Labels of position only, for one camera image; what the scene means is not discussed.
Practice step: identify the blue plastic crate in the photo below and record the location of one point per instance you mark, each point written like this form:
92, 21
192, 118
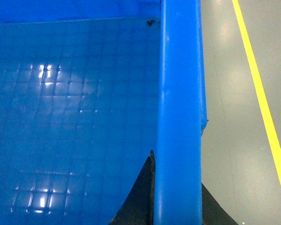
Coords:
87, 90

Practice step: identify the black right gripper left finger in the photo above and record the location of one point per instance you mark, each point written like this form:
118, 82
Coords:
138, 207

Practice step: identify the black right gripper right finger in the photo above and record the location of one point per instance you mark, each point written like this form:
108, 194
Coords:
212, 212

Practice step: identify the yellow floor line tape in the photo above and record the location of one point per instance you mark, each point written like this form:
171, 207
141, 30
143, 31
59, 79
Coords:
271, 133

